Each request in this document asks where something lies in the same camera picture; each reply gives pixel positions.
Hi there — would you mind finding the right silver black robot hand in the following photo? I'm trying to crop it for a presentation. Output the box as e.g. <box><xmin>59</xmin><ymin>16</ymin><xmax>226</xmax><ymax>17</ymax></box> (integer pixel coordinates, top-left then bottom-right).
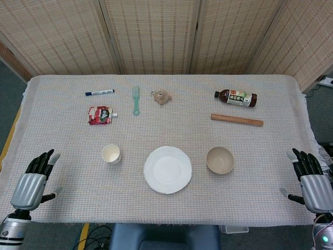
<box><xmin>279</xmin><ymin>147</ymin><xmax>333</xmax><ymax>214</ymax></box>

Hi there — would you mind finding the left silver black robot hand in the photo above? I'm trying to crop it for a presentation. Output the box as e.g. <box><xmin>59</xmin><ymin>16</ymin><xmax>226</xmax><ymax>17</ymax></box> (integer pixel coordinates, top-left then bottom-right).
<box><xmin>10</xmin><ymin>148</ymin><xmax>63</xmax><ymax>210</ymax></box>

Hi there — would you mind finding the small white paper cup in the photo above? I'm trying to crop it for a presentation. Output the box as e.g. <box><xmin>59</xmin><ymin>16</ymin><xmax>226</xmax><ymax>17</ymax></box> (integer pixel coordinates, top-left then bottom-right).
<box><xmin>101</xmin><ymin>144</ymin><xmax>122</xmax><ymax>165</ymax></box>

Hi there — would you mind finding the beige bowl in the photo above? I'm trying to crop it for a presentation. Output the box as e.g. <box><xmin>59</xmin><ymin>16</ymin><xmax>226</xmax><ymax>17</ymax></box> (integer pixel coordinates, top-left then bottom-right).
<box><xmin>206</xmin><ymin>146</ymin><xmax>235</xmax><ymax>174</ymax></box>

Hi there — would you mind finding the blue robot base seat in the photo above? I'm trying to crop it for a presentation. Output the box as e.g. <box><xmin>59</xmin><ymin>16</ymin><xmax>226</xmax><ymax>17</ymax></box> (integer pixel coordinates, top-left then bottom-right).
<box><xmin>108</xmin><ymin>223</ymin><xmax>222</xmax><ymax>250</ymax></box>

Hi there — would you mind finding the white paper plate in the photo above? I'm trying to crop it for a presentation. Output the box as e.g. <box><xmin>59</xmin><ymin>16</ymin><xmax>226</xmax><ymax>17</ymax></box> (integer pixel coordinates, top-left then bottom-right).
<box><xmin>143</xmin><ymin>145</ymin><xmax>193</xmax><ymax>195</ymax></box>

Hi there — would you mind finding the black device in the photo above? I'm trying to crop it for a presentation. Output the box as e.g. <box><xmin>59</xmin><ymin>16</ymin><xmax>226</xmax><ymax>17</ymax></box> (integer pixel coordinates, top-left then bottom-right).
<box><xmin>318</xmin><ymin>142</ymin><xmax>333</xmax><ymax>157</ymax></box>

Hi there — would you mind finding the clear plastic box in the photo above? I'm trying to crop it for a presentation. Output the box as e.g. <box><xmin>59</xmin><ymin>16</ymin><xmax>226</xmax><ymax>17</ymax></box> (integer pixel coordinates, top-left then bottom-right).
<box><xmin>220</xmin><ymin>224</ymin><xmax>249</xmax><ymax>234</ymax></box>

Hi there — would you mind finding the red snack pouch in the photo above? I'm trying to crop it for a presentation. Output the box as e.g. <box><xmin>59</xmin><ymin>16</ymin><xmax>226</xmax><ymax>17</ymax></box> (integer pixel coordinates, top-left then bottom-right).
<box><xmin>87</xmin><ymin>105</ymin><xmax>120</xmax><ymax>126</ymax></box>

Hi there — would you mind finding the wooden rolling pin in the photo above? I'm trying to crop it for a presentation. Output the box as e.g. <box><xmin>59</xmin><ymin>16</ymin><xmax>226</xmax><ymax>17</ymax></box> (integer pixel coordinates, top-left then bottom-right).
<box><xmin>210</xmin><ymin>113</ymin><xmax>264</xmax><ymax>128</ymax></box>

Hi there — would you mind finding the white power strip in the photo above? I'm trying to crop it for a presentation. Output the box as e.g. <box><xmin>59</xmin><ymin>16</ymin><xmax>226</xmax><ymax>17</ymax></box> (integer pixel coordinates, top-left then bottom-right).
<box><xmin>319</xmin><ymin>75</ymin><xmax>333</xmax><ymax>87</ymax></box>

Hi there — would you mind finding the blue whiteboard marker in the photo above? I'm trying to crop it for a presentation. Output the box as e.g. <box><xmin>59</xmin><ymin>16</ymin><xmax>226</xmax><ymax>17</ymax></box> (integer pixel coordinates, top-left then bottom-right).
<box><xmin>85</xmin><ymin>89</ymin><xmax>116</xmax><ymax>97</ymax></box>

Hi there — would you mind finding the brown tea bottle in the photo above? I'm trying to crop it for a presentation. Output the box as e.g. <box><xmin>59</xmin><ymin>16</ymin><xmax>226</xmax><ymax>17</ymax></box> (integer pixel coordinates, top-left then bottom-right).
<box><xmin>214</xmin><ymin>88</ymin><xmax>258</xmax><ymax>108</ymax></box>

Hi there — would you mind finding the green plastic comb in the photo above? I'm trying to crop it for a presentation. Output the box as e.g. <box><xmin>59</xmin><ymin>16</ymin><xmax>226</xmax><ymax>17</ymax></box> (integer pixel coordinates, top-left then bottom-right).
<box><xmin>132</xmin><ymin>86</ymin><xmax>141</xmax><ymax>117</ymax></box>

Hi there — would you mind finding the woven folding screen panel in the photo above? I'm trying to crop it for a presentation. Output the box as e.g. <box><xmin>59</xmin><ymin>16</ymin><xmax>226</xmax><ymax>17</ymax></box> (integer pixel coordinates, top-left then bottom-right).
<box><xmin>0</xmin><ymin>0</ymin><xmax>122</xmax><ymax>76</ymax></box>
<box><xmin>189</xmin><ymin>0</ymin><xmax>288</xmax><ymax>75</ymax></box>
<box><xmin>100</xmin><ymin>0</ymin><xmax>202</xmax><ymax>75</ymax></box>
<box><xmin>247</xmin><ymin>0</ymin><xmax>333</xmax><ymax>93</ymax></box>

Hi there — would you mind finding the white woven tablecloth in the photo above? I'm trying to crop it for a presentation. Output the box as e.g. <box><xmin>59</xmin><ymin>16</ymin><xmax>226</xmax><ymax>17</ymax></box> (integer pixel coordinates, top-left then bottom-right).
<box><xmin>0</xmin><ymin>74</ymin><xmax>331</xmax><ymax>226</ymax></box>

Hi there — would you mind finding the black floor cable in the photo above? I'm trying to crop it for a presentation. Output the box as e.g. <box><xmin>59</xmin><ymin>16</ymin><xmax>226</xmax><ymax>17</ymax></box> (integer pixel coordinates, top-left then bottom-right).
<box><xmin>87</xmin><ymin>225</ymin><xmax>112</xmax><ymax>250</ymax></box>

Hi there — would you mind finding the brown plush bear keychain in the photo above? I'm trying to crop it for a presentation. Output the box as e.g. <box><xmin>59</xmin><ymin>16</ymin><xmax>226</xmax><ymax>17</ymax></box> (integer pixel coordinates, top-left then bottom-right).
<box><xmin>150</xmin><ymin>89</ymin><xmax>172</xmax><ymax>106</ymax></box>

